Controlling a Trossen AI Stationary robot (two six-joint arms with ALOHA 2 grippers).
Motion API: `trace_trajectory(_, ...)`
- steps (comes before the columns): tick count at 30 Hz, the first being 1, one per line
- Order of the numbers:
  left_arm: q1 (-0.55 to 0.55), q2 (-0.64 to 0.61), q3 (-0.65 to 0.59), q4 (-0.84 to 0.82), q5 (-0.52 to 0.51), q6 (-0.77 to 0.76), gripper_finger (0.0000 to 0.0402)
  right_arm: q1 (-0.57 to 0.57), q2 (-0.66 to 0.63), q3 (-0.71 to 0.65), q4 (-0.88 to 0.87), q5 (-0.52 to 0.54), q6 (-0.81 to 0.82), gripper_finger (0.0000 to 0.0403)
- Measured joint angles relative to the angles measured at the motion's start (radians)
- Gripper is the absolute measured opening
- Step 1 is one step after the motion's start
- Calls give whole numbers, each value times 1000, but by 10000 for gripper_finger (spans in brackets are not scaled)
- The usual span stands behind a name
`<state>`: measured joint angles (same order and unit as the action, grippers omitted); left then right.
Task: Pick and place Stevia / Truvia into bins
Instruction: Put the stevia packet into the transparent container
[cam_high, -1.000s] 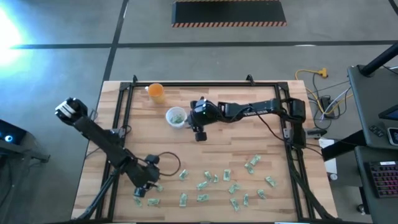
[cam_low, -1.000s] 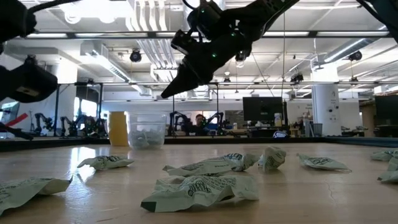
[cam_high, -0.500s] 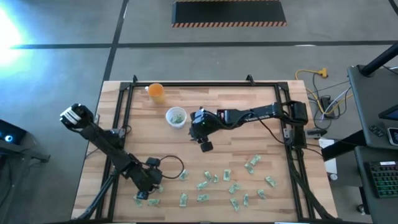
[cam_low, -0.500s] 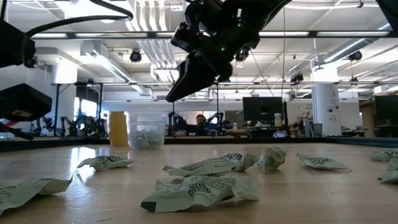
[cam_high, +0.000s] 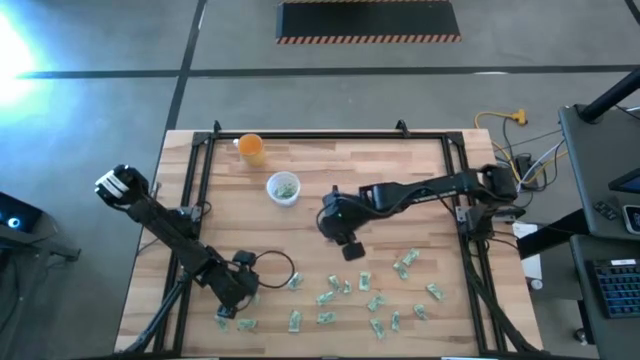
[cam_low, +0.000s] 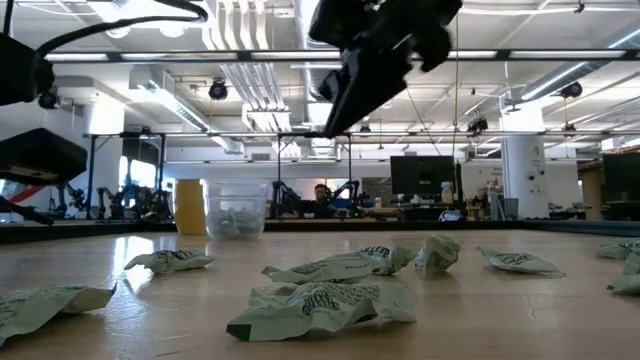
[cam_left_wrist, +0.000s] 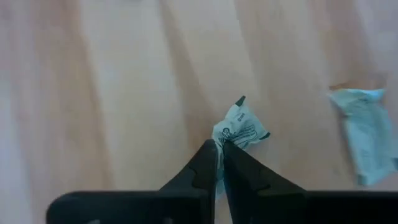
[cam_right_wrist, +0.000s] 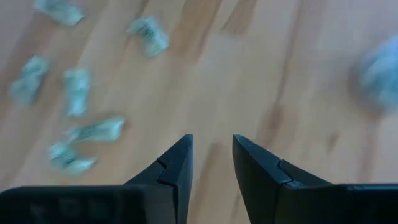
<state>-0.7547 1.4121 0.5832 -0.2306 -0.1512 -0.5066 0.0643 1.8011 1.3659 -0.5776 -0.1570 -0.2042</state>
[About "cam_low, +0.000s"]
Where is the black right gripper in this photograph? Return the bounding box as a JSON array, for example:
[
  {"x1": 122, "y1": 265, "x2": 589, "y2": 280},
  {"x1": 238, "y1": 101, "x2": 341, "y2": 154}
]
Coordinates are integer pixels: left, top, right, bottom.
[{"x1": 308, "y1": 0, "x2": 464, "y2": 139}]

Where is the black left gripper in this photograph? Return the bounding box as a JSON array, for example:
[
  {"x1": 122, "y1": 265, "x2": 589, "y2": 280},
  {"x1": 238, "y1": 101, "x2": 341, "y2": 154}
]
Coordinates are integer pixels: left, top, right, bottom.
[{"x1": 0, "y1": 127, "x2": 89, "y2": 187}]

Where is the green white sweetener packet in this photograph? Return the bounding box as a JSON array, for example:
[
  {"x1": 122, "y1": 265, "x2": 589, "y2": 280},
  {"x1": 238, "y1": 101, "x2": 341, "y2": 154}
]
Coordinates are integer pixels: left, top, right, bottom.
[
  {"x1": 606, "y1": 252, "x2": 640, "y2": 296},
  {"x1": 207, "y1": 207, "x2": 266, "y2": 239},
  {"x1": 477, "y1": 245, "x2": 567, "y2": 278},
  {"x1": 414, "y1": 234, "x2": 462, "y2": 275},
  {"x1": 0, "y1": 283, "x2": 118, "y2": 347},
  {"x1": 594, "y1": 239, "x2": 640, "y2": 260},
  {"x1": 123, "y1": 248, "x2": 217, "y2": 275},
  {"x1": 225, "y1": 280, "x2": 418, "y2": 343},
  {"x1": 260, "y1": 244, "x2": 419, "y2": 286}
]

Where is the person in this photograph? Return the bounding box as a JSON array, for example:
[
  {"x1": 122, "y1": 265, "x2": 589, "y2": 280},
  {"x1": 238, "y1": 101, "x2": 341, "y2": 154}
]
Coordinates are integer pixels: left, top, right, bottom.
[{"x1": 305, "y1": 183, "x2": 335, "y2": 219}]

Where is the black computer monitor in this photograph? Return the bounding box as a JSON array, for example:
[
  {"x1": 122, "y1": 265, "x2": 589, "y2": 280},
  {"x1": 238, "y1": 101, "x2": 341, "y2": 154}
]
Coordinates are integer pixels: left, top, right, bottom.
[{"x1": 389, "y1": 155, "x2": 457, "y2": 197}]

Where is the clear plastic container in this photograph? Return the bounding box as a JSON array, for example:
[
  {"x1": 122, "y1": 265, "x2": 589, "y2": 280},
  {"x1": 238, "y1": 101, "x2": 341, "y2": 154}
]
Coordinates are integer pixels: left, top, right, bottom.
[{"x1": 202, "y1": 178, "x2": 270, "y2": 242}]

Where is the yellow plastic cup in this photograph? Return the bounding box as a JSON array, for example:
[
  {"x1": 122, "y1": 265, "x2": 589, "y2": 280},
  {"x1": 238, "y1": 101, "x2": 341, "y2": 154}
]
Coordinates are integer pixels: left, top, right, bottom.
[{"x1": 173, "y1": 178, "x2": 208, "y2": 237}]

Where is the white round column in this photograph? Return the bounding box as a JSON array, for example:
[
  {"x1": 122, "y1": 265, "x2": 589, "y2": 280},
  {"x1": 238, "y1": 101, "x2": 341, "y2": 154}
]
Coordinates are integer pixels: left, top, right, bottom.
[{"x1": 500, "y1": 107, "x2": 551, "y2": 220}]

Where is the silver ventilation duct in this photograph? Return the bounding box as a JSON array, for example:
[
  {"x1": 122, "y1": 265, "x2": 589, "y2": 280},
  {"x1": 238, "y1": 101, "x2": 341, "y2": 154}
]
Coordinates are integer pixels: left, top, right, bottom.
[{"x1": 293, "y1": 0, "x2": 351, "y2": 157}]

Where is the black metal gantry frame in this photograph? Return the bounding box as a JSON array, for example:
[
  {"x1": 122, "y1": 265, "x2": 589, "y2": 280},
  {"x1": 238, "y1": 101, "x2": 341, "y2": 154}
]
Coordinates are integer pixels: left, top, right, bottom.
[
  {"x1": 83, "y1": 131, "x2": 168, "y2": 222},
  {"x1": 276, "y1": 131, "x2": 354, "y2": 220}
]

